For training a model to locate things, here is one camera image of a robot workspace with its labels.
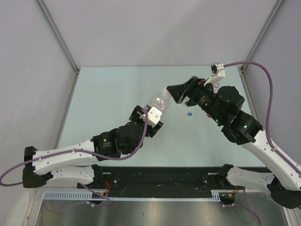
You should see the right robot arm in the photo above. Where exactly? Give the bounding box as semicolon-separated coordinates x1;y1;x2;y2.
166;76;301;209

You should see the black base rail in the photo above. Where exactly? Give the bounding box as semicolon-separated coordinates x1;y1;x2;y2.
87;165;241;199

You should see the purple cable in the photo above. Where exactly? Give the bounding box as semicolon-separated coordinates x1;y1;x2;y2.
223;61;301;176
0;108;150;186

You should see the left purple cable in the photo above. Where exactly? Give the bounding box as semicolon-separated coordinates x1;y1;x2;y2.
0;108;150;186

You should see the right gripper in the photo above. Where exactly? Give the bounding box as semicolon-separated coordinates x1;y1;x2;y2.
166;76;224;125

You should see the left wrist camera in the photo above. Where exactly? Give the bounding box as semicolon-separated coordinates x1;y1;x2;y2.
147;106;163;127

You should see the white cable duct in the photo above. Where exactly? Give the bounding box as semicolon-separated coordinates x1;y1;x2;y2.
43;190;236;202

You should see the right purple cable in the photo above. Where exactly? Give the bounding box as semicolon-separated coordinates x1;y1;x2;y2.
223;61;301;176

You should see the square bottle white cap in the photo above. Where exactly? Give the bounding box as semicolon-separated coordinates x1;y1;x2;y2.
147;88;172;114

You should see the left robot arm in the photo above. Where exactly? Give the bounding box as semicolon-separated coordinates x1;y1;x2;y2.
22;106;163;188

